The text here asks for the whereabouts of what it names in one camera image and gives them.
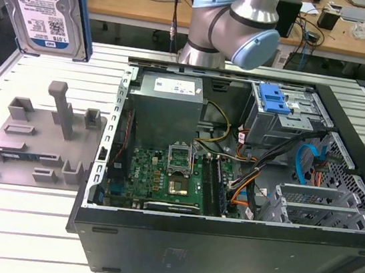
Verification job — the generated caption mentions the orange red power wire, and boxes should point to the orange red power wire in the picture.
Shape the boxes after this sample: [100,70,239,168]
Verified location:
[230,170,259,209]

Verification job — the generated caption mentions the blue data wire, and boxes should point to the blue data wire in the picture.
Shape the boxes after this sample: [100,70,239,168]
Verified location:
[292,142,328,189]

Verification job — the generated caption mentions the silver disk bay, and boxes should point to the silver disk bay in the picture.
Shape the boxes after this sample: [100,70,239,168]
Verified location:
[255,179,365,235]

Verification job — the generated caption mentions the metal socket cover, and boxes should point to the metal socket cover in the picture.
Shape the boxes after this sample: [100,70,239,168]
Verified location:
[165,141,196,178]

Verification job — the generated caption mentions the locking lever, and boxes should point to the locking lever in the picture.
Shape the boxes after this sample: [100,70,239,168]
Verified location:
[189,140,200,179]

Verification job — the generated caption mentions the silver power supply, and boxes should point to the silver power supply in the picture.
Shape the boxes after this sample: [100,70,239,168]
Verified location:
[121,68,208,156]

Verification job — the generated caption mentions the CPU socket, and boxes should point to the CPU socket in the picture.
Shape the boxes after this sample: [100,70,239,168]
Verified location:
[166,174,192,198]

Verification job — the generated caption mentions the green motherboard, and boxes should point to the green motherboard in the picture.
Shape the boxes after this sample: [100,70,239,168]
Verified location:
[102,140,244,224]

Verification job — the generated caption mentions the black graphics card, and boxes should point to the black graphics card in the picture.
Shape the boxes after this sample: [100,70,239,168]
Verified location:
[132,197,202,218]

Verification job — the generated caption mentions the silver optical drive cage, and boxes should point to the silver optical drive cage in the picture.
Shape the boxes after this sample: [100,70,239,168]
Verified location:
[238,79,339,156]

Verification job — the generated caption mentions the blue plastic cage latch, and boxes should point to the blue plastic cage latch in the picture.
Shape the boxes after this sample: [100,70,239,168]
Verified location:
[255,81,294,116]

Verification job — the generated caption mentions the black PC case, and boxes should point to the black PC case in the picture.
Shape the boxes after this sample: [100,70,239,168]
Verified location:
[60,45,365,273]

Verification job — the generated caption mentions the wooden workbench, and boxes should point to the wooden workbench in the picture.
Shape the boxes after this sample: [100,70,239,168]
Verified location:
[80,0,365,79]

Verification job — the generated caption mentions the gray parts rack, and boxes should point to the gray parts rack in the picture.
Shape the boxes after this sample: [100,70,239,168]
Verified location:
[0,73,113,199]

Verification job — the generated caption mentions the black tower computer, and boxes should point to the black tower computer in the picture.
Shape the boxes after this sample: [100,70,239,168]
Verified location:
[275,0,304,41]

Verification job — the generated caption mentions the RAM stick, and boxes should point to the RAM stick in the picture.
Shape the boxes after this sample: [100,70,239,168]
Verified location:
[0,150,58,165]

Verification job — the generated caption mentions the small black cube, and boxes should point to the small black cube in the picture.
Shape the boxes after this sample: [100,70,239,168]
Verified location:
[316,8,342,32]

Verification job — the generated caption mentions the flat gray device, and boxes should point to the flat gray device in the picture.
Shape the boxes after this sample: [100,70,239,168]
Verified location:
[339,4,365,23]

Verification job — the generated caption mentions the yellow black wire bundle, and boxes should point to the yellow black wire bundle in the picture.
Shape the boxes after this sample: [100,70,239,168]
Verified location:
[200,99,237,147]

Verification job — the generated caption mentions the black hanging cable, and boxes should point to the black hanging cable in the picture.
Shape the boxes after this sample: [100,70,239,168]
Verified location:
[165,0,183,57]

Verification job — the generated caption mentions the blue network cable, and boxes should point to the blue network cable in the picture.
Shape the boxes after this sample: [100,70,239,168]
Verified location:
[297,24,312,71]

